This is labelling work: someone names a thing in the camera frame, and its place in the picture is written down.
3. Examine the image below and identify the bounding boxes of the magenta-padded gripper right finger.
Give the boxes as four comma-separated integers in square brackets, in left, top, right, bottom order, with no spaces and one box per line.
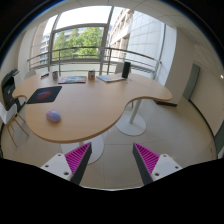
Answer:
[132,142,183,186]

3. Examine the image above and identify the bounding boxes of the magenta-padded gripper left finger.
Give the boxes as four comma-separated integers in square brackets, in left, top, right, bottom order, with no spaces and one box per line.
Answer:
[40,142,93,185]

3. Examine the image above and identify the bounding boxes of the pink and lilac computer mouse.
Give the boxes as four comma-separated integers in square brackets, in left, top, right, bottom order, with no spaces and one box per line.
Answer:
[45,109,62,123]

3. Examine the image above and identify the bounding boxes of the black mouse pad red print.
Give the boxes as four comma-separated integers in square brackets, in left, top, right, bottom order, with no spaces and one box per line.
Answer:
[26,85,63,105]

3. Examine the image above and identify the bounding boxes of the white round table base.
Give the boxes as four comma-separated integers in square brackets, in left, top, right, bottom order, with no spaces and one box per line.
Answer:
[60,133,105,165]
[114,99,147,137]

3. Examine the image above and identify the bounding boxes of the white chair wooden legs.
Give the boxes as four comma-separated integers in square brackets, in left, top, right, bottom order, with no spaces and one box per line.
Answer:
[0,101,30,148]

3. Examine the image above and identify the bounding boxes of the red and grey magazine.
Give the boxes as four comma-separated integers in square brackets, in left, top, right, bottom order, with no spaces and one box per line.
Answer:
[57,75,88,84]

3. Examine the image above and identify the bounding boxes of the grey door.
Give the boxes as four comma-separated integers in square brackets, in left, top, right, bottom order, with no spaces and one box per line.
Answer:
[182,63,201,101]

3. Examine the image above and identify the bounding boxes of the black office printer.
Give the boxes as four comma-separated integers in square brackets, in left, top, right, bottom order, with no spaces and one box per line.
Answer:
[1,69,26,113]

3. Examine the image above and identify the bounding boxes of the black cylinder speaker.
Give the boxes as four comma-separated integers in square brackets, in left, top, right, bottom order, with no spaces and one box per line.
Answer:
[121,61,132,79]

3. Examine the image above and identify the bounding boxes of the grey metal balcony railing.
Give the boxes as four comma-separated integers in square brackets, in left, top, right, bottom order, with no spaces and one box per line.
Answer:
[27,46,163,80]

